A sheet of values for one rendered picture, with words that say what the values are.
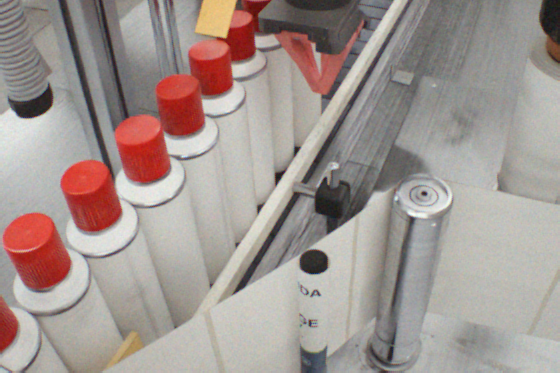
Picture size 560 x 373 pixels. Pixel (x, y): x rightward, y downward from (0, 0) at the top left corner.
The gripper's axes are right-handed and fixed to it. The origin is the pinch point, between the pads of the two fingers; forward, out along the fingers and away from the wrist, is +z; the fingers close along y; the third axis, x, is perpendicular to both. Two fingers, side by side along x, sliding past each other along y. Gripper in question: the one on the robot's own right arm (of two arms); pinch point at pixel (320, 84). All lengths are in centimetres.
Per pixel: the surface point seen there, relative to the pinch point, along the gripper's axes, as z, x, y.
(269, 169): 9.0, 4.3, -3.1
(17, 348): -3.7, 5.3, -33.6
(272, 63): -0.8, 5.0, 0.7
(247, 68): -3.1, 5.1, -3.9
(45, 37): 102, 195, 134
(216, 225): 5.3, 3.8, -14.3
